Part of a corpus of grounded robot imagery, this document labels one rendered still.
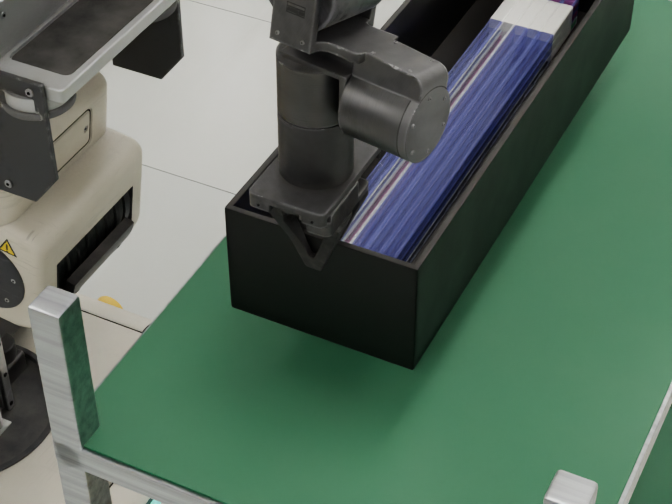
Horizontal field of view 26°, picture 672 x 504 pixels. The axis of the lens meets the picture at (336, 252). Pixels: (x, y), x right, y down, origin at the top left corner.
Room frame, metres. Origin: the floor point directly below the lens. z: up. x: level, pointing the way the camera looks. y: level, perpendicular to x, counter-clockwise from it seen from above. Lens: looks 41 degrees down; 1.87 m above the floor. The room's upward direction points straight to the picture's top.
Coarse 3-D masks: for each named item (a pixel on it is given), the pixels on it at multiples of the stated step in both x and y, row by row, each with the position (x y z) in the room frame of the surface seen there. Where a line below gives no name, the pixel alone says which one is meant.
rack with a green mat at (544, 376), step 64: (640, 0) 1.49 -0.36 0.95; (640, 64) 1.36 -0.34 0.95; (576, 128) 1.24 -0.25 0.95; (640, 128) 1.24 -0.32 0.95; (576, 192) 1.13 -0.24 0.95; (640, 192) 1.13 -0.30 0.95; (512, 256) 1.04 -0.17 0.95; (576, 256) 1.04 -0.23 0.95; (640, 256) 1.04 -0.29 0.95; (64, 320) 0.80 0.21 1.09; (192, 320) 0.95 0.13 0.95; (256, 320) 0.95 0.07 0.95; (448, 320) 0.95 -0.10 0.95; (512, 320) 0.95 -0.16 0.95; (576, 320) 0.95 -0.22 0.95; (640, 320) 0.95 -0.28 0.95; (64, 384) 0.80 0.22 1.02; (128, 384) 0.87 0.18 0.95; (192, 384) 0.87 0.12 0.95; (256, 384) 0.87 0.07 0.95; (320, 384) 0.87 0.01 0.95; (384, 384) 0.87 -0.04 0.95; (448, 384) 0.87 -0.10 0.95; (512, 384) 0.87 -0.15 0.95; (576, 384) 0.87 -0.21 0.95; (640, 384) 0.87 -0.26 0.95; (64, 448) 0.80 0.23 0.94; (128, 448) 0.80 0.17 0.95; (192, 448) 0.80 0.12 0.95; (256, 448) 0.80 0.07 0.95; (320, 448) 0.80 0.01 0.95; (384, 448) 0.80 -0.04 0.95; (448, 448) 0.80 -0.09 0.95; (512, 448) 0.80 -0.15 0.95; (576, 448) 0.80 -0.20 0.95; (640, 448) 0.80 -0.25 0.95
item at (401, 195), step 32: (512, 0) 1.33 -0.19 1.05; (544, 0) 1.33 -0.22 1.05; (576, 0) 1.33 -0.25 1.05; (480, 32) 1.27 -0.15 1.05; (512, 32) 1.27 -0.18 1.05; (544, 32) 1.27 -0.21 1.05; (480, 64) 1.21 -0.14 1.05; (512, 64) 1.21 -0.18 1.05; (544, 64) 1.25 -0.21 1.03; (480, 96) 1.16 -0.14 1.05; (512, 96) 1.16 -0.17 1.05; (448, 128) 1.10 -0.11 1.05; (480, 128) 1.10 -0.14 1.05; (384, 160) 1.05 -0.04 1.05; (448, 160) 1.06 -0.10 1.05; (480, 160) 1.09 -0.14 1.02; (384, 192) 1.01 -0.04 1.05; (416, 192) 1.01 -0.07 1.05; (448, 192) 1.02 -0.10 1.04; (352, 224) 0.96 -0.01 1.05; (384, 224) 0.96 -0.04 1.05; (416, 224) 0.96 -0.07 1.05
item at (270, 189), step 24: (288, 144) 0.85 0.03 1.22; (312, 144) 0.85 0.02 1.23; (336, 144) 0.85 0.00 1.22; (360, 144) 0.90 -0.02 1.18; (288, 168) 0.85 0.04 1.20; (312, 168) 0.85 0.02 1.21; (336, 168) 0.85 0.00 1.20; (360, 168) 0.87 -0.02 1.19; (264, 192) 0.84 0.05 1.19; (288, 192) 0.84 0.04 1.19; (312, 192) 0.84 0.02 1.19; (336, 192) 0.84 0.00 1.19; (312, 216) 0.82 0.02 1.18
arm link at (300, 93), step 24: (288, 48) 0.87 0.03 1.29; (288, 72) 0.85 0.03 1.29; (312, 72) 0.85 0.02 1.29; (336, 72) 0.84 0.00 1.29; (288, 96) 0.85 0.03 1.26; (312, 96) 0.85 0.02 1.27; (336, 96) 0.85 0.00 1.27; (288, 120) 0.85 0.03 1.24; (312, 120) 0.85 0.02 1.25; (336, 120) 0.85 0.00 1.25
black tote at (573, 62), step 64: (448, 0) 1.31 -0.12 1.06; (448, 64) 1.26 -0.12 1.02; (576, 64) 1.17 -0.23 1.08; (512, 128) 1.01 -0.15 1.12; (512, 192) 1.02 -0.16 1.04; (256, 256) 0.90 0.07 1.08; (384, 256) 0.85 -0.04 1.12; (448, 256) 0.89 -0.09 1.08; (320, 320) 0.87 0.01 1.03; (384, 320) 0.84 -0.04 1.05
